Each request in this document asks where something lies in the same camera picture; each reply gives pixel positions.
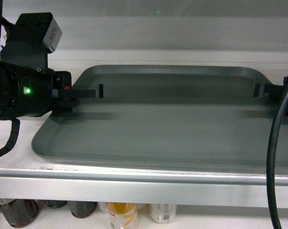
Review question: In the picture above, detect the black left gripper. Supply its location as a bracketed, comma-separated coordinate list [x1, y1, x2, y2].
[0, 12, 104, 118]

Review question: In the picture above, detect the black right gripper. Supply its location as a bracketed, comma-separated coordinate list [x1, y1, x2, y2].
[253, 75, 288, 116]

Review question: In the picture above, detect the grey silver serving tray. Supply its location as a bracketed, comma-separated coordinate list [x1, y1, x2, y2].
[32, 65, 277, 167]

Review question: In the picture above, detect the white top shelf board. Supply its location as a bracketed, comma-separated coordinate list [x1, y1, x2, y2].
[0, 57, 288, 209]

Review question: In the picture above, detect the dark tea bottle middle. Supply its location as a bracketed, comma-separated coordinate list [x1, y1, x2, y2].
[67, 201, 97, 219]

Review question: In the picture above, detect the orange juice bottle front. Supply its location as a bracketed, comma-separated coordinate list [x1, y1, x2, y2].
[107, 202, 139, 229]

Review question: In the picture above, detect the orange juice bottle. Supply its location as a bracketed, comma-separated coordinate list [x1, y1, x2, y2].
[107, 202, 139, 229]
[149, 204, 177, 224]

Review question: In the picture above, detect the orange juice bottle right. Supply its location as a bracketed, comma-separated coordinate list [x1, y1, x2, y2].
[149, 204, 177, 224]

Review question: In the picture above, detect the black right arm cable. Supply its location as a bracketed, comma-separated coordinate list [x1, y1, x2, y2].
[266, 73, 288, 229]

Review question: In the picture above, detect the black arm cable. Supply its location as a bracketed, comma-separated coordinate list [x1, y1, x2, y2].
[266, 73, 288, 229]
[0, 118, 21, 161]

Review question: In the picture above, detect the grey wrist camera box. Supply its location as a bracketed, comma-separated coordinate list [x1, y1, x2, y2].
[43, 18, 63, 53]

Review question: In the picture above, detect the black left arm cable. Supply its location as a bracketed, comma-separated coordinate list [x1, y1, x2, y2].
[0, 118, 21, 161]

